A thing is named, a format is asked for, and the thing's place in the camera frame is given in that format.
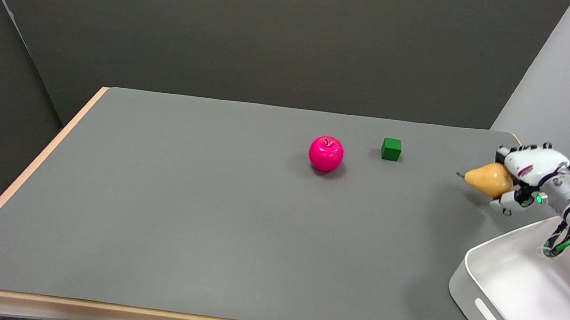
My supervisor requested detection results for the red apple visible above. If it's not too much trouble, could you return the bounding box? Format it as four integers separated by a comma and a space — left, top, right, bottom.
307, 135, 346, 175

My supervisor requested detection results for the green cube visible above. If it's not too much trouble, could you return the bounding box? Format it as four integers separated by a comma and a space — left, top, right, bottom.
380, 137, 403, 162

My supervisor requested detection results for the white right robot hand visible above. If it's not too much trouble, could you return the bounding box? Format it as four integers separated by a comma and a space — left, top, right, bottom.
489, 139, 570, 221

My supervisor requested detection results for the grey table mat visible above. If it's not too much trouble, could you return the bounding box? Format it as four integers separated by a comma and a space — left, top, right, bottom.
0, 79, 570, 320

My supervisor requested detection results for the white plastic bin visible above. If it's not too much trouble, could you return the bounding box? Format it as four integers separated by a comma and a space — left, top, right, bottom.
446, 208, 570, 320

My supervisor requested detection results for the green and black cable bundle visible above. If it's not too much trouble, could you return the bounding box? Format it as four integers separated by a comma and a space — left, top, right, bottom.
541, 220, 570, 260

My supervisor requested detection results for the yellow pear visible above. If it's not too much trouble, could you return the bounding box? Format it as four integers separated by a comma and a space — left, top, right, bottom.
455, 160, 516, 200

